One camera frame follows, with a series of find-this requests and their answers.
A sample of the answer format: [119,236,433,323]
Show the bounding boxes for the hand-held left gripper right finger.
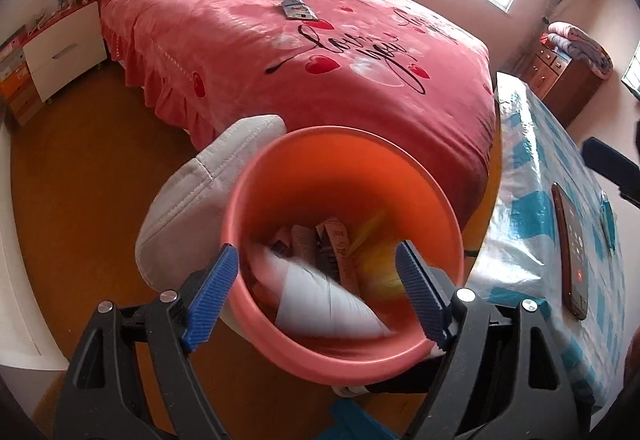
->
[394,240,583,440]

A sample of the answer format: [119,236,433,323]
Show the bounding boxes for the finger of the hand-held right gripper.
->
[582,136,640,209]

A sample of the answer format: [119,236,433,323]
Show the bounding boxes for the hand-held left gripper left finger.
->
[52,243,240,440]

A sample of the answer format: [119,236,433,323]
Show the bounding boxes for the orange and blue packet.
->
[347,210,403,296]

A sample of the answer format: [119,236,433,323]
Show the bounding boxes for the large grey snack packet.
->
[250,245,393,341]

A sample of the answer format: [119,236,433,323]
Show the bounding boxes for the orange plastic bucket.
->
[220,129,466,385]

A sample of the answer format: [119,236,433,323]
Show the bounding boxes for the small side window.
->
[620,54,640,97]

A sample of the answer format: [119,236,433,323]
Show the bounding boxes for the brown wooden cabinet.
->
[520,32,603,126]

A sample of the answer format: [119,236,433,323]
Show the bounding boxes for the white padded stool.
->
[135,114,287,291]

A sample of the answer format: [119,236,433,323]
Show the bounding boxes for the dark smartphone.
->
[551,182,591,321]

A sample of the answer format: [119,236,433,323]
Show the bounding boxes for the folded blankets pile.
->
[546,21,614,78]

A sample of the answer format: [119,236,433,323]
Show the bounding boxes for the blue plastic object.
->
[329,399,401,440]

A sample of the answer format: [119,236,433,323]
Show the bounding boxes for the red bed with cover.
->
[97,0,496,231]

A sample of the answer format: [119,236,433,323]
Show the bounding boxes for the white nightstand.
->
[22,0,108,103]

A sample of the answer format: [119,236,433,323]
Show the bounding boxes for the orange boxes stack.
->
[0,32,43,126]

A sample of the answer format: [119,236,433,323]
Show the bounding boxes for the small white packet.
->
[281,0,321,23]

